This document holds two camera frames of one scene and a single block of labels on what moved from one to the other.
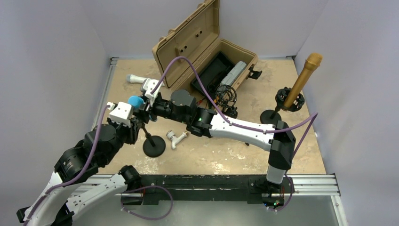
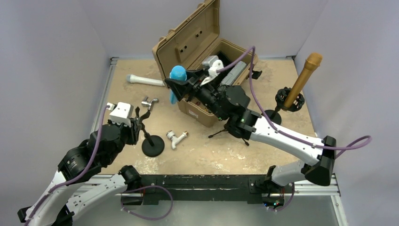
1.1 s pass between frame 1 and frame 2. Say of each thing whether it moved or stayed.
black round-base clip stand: stayed
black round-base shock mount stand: stayed
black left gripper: stayed
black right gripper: moved
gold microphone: stayed
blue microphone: moved
